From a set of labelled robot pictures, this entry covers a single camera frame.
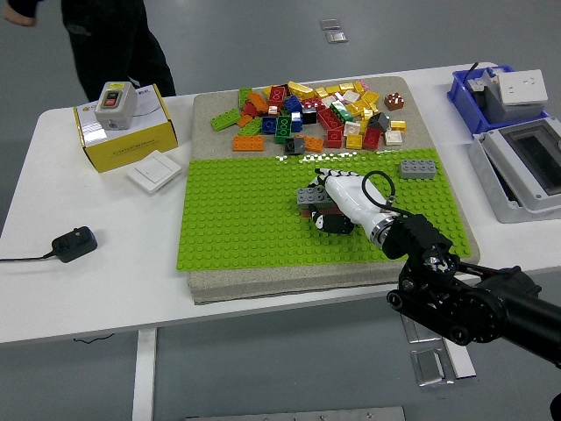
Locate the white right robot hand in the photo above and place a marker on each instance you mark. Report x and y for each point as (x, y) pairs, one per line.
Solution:
(355, 197)

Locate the person's right hand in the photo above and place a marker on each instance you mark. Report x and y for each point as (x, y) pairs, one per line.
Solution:
(19, 16)

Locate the grey long brick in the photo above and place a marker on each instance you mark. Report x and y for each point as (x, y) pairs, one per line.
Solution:
(307, 196)
(417, 169)

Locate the brown square brick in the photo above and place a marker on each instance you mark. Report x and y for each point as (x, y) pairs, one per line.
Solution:
(394, 102)

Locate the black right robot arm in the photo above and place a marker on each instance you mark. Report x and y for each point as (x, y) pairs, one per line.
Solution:
(477, 307)

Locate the yellow square brick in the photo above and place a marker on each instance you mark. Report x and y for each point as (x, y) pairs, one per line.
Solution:
(353, 141)

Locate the red square brick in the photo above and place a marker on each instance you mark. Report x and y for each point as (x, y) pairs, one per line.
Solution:
(371, 138)
(333, 139)

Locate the white square brick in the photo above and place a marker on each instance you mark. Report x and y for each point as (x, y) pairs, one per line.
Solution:
(393, 137)
(352, 128)

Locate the small grey brick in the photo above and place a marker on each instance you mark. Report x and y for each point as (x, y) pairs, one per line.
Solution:
(300, 143)

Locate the dark grey sloped brick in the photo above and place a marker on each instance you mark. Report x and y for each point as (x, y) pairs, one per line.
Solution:
(379, 121)

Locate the red long brick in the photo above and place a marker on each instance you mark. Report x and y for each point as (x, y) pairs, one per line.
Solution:
(329, 119)

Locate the small black brick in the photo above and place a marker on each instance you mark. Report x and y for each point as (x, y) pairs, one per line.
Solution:
(289, 146)

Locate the small yellow brick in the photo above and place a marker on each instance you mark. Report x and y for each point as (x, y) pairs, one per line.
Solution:
(367, 114)
(267, 91)

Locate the green white-studded brick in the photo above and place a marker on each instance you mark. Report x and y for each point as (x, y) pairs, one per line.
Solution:
(341, 110)

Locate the blue white-topped brick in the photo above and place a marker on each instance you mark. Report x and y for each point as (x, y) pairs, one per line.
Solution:
(296, 121)

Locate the dark green long brick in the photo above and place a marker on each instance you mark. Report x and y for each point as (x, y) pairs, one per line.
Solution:
(284, 128)

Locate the white flat brick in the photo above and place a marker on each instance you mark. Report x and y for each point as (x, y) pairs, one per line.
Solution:
(350, 96)

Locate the red white-dotted brick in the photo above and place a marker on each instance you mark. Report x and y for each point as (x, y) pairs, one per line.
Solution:
(312, 104)

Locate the small pink brick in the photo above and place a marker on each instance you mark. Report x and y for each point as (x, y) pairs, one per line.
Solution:
(364, 84)

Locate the green studded baseplate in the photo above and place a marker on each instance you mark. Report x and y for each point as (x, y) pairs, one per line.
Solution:
(241, 228)

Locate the small tan brick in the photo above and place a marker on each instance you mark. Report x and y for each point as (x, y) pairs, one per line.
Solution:
(274, 109)

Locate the orange long brick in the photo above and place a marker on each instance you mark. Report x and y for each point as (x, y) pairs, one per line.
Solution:
(248, 143)

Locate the yellow curved brick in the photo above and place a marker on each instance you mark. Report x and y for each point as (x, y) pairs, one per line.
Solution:
(301, 90)

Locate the small orange brick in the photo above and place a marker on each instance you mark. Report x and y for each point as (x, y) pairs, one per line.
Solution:
(243, 120)

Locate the lime long brick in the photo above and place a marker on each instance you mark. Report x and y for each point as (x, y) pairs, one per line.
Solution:
(225, 119)

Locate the person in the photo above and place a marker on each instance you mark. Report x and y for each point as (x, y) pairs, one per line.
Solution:
(109, 44)

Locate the blue plastic bin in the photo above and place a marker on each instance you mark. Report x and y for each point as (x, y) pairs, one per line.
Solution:
(460, 94)

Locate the metal floor hatch plate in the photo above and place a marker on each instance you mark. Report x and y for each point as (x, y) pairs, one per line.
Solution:
(427, 366)
(416, 335)

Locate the small metal floor plate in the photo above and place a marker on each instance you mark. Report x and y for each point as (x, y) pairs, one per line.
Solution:
(330, 24)
(337, 37)

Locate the yellow white cardboard box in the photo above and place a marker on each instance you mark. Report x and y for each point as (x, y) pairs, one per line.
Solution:
(131, 147)

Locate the grey socket base box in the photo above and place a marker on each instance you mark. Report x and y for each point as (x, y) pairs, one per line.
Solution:
(504, 112)

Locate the grey white electrical part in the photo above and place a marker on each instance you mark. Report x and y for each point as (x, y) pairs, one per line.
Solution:
(486, 79)

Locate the white table leg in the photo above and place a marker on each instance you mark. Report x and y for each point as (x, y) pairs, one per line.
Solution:
(144, 373)
(462, 364)

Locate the white socket panel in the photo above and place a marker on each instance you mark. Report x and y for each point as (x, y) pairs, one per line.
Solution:
(521, 87)

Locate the black power adapter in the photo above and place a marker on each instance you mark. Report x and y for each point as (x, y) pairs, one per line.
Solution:
(74, 243)

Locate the grey push-button switch box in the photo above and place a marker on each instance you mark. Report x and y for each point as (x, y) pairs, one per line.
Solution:
(115, 105)

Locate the grey electrical enclosure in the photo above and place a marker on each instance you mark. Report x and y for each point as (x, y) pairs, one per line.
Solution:
(495, 175)

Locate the white wall switch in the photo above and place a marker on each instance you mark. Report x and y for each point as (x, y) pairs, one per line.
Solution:
(153, 172)

